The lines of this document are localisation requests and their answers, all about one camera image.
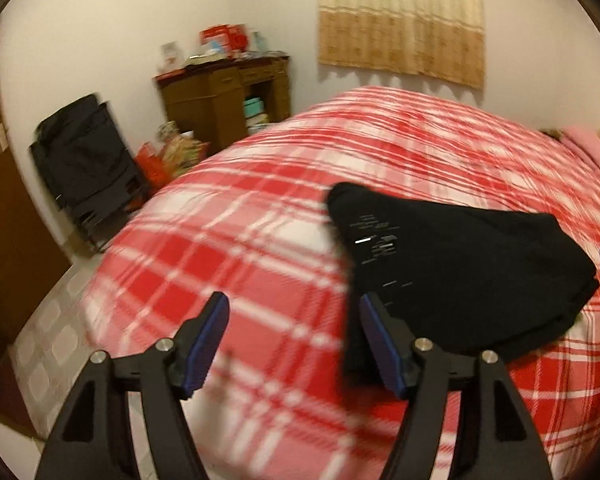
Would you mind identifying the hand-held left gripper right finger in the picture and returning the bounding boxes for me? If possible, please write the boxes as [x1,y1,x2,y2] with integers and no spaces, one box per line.
[358,292,553,480]

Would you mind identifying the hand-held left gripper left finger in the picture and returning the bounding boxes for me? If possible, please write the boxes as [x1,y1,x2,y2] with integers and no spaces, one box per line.
[34,291,230,480]

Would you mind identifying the black pants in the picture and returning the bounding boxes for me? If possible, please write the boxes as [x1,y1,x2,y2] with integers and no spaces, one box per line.
[327,182,600,377]

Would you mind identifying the pink pillow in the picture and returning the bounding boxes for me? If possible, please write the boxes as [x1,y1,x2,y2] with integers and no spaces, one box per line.
[562,125,600,187]

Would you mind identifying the red white plaid bed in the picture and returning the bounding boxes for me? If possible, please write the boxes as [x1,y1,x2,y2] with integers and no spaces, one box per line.
[80,85,600,480]

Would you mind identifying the red bag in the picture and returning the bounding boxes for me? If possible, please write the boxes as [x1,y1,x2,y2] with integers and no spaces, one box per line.
[136,141,174,192]

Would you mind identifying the patterned gift bag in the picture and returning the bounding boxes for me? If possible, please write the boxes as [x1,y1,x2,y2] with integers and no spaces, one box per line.
[157,122,211,179]

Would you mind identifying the black chair with clothes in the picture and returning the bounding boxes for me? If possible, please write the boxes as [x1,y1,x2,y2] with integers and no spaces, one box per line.
[30,94,152,252]

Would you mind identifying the brown wooden door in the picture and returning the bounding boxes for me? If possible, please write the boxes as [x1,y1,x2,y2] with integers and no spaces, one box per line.
[0,20,74,367]

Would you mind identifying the teal box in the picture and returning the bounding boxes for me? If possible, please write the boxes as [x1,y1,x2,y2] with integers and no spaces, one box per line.
[243,98,267,122]

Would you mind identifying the brown wooden desk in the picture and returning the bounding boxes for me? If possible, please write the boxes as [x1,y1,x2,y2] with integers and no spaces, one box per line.
[153,54,292,154]

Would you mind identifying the white card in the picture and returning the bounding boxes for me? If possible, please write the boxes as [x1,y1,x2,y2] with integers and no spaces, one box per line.
[160,41,182,72]

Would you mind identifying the red gift boxes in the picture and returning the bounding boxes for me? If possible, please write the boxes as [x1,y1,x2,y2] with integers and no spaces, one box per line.
[200,24,252,59]

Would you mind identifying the beige curtain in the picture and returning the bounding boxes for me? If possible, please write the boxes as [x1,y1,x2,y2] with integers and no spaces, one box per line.
[316,0,486,90]

